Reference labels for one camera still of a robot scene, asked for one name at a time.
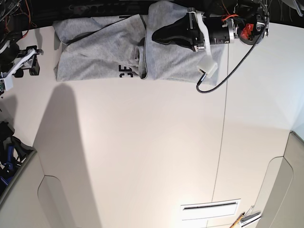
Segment blue and black tool pile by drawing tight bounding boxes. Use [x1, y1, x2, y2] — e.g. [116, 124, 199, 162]
[0, 121, 35, 194]

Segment grey T-shirt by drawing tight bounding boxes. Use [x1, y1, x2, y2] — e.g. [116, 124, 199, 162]
[53, 1, 224, 83]

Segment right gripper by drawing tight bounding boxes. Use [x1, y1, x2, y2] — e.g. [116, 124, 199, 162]
[0, 40, 44, 92]

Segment braided black camera cable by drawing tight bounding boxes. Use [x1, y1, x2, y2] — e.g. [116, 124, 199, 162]
[195, 0, 270, 94]

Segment metal binder clip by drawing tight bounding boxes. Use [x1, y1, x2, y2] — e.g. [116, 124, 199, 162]
[239, 212, 261, 225]

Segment yellow pencil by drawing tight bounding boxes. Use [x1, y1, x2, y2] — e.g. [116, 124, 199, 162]
[229, 212, 245, 228]

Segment white cable grommet plate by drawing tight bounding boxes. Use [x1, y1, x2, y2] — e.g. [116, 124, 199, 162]
[180, 199, 241, 220]

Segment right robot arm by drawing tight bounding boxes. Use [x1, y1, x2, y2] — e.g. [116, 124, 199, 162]
[0, 0, 44, 94]

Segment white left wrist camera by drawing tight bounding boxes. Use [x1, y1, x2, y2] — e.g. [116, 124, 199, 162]
[197, 55, 218, 78]

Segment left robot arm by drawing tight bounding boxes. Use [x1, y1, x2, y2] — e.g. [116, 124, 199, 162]
[147, 0, 269, 56]

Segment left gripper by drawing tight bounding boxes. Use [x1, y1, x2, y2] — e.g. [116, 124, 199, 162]
[152, 8, 235, 56]

